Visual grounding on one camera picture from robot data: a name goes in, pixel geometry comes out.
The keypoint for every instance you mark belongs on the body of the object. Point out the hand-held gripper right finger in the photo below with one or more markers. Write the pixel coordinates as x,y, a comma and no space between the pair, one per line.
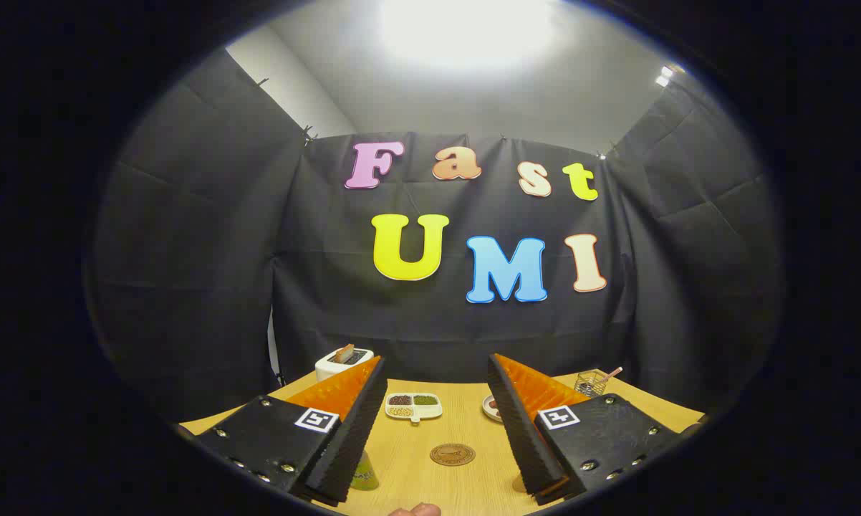
520,437

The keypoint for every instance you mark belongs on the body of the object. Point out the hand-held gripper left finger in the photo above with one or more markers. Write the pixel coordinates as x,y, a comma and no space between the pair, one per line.
352,444

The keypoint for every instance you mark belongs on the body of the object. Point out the silver and green juice bottle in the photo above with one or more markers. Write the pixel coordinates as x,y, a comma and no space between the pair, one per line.
364,471

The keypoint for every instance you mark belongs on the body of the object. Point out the round wooden coaster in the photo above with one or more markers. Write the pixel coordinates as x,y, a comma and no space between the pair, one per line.
452,454

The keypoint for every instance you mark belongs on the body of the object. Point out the white round plate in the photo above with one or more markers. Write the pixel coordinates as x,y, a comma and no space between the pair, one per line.
488,408

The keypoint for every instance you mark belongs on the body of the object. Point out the white divided dish of beans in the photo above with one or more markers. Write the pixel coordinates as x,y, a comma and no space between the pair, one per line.
412,407

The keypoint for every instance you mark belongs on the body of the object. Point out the wooden table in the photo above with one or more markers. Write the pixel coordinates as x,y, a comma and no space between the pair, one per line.
466,491

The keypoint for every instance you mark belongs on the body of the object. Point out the white toaster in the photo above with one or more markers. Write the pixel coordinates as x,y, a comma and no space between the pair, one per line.
326,369

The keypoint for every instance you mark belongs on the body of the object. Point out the toast slice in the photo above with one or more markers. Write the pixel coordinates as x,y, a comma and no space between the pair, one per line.
344,353

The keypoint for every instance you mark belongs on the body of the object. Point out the pink striped straw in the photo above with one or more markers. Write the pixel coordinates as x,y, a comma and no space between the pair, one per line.
612,373

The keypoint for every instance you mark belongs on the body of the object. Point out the ceiling light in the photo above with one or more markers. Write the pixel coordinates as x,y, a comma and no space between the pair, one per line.
466,29

